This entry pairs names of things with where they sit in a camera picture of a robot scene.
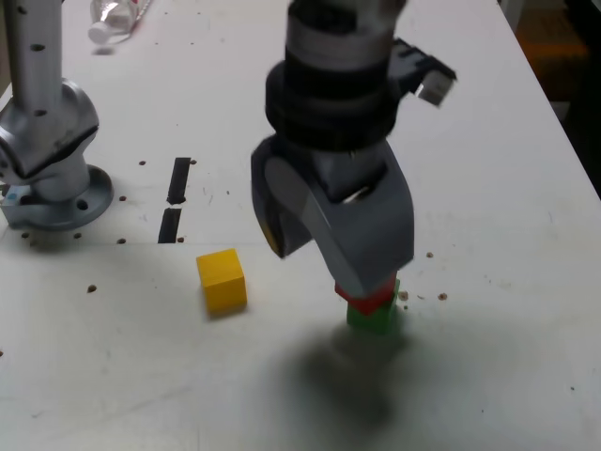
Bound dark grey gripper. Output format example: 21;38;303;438
250;137;416;299

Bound red cube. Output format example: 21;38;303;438
334;269;400;316

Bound green cube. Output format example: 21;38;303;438
346;279;402;336

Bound yellow cube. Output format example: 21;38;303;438
195;248;249;316

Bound black tape strip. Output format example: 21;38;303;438
157;157;193;245

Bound clear plastic bottle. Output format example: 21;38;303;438
87;0;157;47

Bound black and silver camera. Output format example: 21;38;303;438
388;37;459;110

